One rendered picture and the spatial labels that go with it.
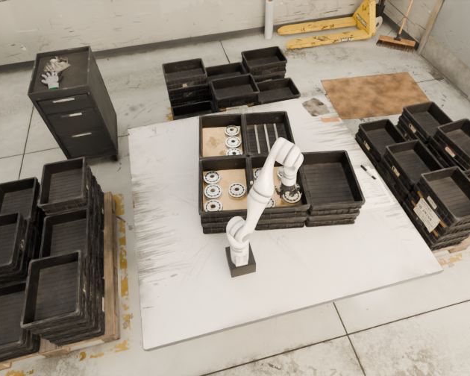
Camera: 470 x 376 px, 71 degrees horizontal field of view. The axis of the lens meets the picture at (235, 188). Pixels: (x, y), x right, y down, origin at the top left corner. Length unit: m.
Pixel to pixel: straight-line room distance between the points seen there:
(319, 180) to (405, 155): 1.16
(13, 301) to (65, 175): 0.92
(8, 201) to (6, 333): 0.98
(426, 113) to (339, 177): 1.64
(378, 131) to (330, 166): 1.29
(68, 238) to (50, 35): 3.08
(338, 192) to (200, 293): 0.97
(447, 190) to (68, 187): 2.74
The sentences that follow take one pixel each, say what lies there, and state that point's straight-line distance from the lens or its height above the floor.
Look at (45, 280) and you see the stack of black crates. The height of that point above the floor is 0.49.
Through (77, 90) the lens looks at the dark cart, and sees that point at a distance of 2.94.
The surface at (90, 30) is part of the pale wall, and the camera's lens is 4.96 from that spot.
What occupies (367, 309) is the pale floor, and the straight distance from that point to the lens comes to 2.66.
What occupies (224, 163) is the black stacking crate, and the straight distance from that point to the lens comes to 2.03.
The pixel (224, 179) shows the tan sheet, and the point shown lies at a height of 0.83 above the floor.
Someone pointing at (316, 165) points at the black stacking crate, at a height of 0.83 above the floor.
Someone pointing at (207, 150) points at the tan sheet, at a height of 0.83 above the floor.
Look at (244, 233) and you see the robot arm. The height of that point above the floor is 1.13.
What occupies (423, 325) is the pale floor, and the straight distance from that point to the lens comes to 2.76.
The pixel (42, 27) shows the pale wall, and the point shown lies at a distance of 5.03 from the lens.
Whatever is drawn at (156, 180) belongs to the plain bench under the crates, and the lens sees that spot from 2.26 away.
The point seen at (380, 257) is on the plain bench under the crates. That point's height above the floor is 0.70.
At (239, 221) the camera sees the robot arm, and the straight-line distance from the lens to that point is 1.49.
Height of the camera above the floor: 2.39
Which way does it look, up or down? 52 degrees down
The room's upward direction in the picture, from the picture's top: 2 degrees counter-clockwise
